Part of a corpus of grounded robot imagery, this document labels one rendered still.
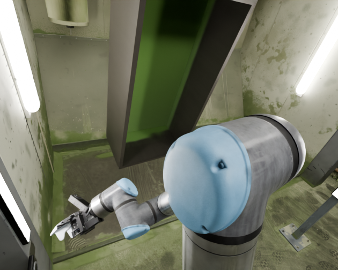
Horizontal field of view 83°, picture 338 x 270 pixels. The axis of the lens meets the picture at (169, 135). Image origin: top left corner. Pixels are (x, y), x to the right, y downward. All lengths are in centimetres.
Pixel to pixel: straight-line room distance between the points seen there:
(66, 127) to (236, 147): 216
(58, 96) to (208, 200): 219
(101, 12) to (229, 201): 236
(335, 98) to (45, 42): 300
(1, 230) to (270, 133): 93
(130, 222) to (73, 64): 193
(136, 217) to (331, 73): 241
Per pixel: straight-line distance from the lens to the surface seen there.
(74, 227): 91
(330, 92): 267
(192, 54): 153
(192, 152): 21
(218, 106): 299
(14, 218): 95
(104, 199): 81
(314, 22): 285
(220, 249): 29
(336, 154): 271
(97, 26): 246
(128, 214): 75
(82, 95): 232
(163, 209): 73
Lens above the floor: 158
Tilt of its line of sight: 35 degrees down
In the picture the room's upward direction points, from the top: 11 degrees clockwise
